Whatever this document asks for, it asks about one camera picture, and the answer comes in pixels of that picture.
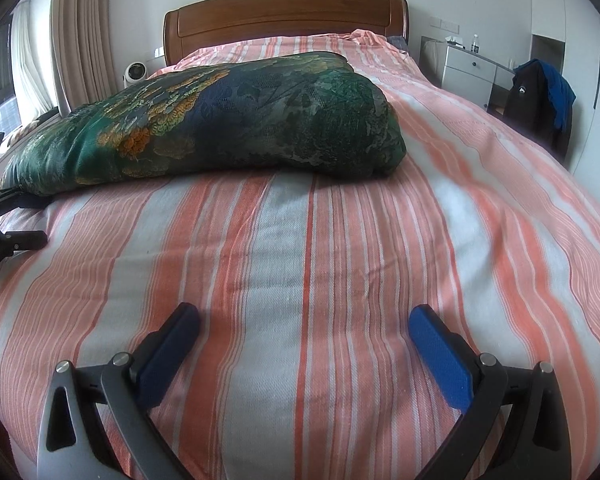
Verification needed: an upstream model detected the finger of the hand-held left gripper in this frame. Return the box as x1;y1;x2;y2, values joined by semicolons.
0;187;47;212
0;230;49;267

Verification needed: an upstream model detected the white wardrobe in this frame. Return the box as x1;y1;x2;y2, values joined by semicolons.
527;0;600;211

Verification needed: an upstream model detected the green patterned jacket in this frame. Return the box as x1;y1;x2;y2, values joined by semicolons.
2;51;407;197

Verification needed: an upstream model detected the small white fan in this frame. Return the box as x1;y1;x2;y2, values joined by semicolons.
123;61;148;86

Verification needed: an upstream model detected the window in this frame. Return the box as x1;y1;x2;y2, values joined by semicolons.
0;25;21;136

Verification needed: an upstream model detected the blue garment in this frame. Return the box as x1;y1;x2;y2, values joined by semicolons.
530;58;577;131

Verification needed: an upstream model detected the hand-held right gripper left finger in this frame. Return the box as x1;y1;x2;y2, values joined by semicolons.
36;302;202;480

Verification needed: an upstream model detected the grey leaning board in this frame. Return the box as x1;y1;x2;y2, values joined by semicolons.
421;36;448;78

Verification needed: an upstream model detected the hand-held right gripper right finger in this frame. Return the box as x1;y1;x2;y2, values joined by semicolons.
409;305;573;480

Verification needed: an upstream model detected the white sheer curtain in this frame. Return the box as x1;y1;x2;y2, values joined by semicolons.
11;2;58;121

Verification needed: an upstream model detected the pink striped bed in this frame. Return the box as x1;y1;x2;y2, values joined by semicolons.
0;30;600;480

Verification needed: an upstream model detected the wooden headboard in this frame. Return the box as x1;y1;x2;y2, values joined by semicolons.
163;0;410;68

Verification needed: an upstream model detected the dark jacket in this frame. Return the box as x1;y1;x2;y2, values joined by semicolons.
502;60;573;156

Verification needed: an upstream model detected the beige curtain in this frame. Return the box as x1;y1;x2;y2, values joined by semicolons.
50;0;113;116

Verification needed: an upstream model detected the white bedside drawer cabinet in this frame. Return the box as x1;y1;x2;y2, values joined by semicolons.
440;42;516;111

